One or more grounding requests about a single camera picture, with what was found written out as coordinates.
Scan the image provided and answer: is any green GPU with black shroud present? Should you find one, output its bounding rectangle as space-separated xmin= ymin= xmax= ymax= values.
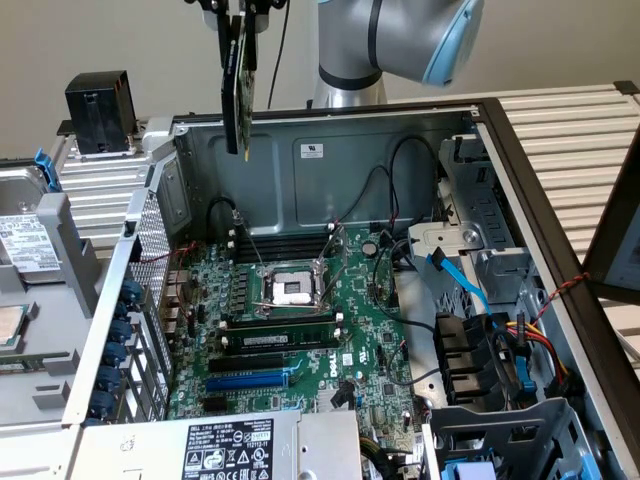
xmin=219 ymin=13 xmax=260 ymax=162

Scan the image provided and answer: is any black box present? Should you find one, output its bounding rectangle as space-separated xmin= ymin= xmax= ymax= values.
xmin=56 ymin=69 xmax=147 ymax=162

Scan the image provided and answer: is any open grey PC case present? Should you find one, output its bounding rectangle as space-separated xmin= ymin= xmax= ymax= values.
xmin=60 ymin=97 xmax=640 ymax=480

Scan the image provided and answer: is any black RAM slot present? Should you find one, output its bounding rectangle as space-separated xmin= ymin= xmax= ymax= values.
xmin=234 ymin=234 xmax=330 ymax=244
xmin=235 ymin=241 xmax=329 ymax=251
xmin=218 ymin=310 xmax=346 ymax=332
xmin=227 ymin=319 xmax=339 ymax=337
xmin=238 ymin=254 xmax=326 ymax=264
xmin=237 ymin=247 xmax=327 ymax=257

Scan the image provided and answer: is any thin metal locking lever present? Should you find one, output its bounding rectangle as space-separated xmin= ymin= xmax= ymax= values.
xmin=232 ymin=209 xmax=269 ymax=277
xmin=249 ymin=298 xmax=334 ymax=315

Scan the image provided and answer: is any blue disk latch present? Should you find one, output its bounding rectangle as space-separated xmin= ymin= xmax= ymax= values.
xmin=30 ymin=147 xmax=62 ymax=194

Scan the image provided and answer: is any metal socket cover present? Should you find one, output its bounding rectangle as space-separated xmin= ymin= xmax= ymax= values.
xmin=315 ymin=223 xmax=350 ymax=309

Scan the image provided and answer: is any CPU socket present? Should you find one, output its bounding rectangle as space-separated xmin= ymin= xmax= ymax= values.
xmin=249 ymin=259 xmax=335 ymax=319

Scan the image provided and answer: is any silver disk bay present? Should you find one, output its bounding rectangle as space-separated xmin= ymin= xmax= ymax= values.
xmin=405 ymin=133 xmax=539 ymax=321

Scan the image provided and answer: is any silver hard disk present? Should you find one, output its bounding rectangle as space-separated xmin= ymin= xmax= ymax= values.
xmin=0 ymin=167 xmax=69 ymax=287

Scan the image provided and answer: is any green Dell motherboard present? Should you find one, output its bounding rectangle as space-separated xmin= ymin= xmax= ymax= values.
xmin=164 ymin=225 xmax=432 ymax=454

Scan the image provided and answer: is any long black expansion slot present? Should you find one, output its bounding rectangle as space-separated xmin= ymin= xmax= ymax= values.
xmin=206 ymin=351 xmax=287 ymax=375

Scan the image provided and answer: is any grey hard drive tray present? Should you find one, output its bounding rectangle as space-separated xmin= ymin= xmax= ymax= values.
xmin=0 ymin=159 xmax=104 ymax=429

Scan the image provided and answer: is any CPU chip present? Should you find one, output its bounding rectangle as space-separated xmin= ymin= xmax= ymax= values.
xmin=0 ymin=302 xmax=32 ymax=351

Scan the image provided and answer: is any black plastic fan shroud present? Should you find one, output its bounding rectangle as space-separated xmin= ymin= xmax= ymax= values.
xmin=432 ymin=310 xmax=507 ymax=407

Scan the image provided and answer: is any dark framed panel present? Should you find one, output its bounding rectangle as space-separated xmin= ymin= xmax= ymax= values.
xmin=581 ymin=142 xmax=640 ymax=305

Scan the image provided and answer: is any silver power supply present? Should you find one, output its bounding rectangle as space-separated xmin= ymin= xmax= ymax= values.
xmin=63 ymin=408 xmax=365 ymax=480

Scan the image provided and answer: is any blue plastic clip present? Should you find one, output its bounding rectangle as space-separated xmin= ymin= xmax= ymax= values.
xmin=513 ymin=344 xmax=537 ymax=401

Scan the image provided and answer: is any grey drive cage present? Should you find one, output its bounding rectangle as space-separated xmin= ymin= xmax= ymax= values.
xmin=422 ymin=396 xmax=604 ymax=480

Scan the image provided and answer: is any pale blue plastic tab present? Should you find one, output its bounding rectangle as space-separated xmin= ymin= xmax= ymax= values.
xmin=442 ymin=458 xmax=497 ymax=480

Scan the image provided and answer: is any thin black hanging cable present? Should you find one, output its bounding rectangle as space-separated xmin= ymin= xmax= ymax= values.
xmin=267 ymin=0 xmax=292 ymax=110

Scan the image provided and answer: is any thick black cable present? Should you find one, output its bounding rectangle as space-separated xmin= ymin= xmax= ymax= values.
xmin=372 ymin=238 xmax=439 ymax=334
xmin=206 ymin=196 xmax=242 ymax=236

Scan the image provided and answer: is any thin black wire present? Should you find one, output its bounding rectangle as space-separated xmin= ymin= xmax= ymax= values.
xmin=388 ymin=136 xmax=442 ymax=224
xmin=338 ymin=166 xmax=392 ymax=225

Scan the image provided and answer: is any blue SATA wire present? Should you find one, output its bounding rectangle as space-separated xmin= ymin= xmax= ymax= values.
xmin=426 ymin=246 xmax=497 ymax=329

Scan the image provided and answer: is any yellow red black wire bundle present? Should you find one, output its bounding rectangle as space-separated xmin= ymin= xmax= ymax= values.
xmin=492 ymin=312 xmax=574 ymax=389

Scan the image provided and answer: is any yellow black braided cable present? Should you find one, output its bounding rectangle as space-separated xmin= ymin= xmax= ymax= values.
xmin=360 ymin=433 xmax=424 ymax=474

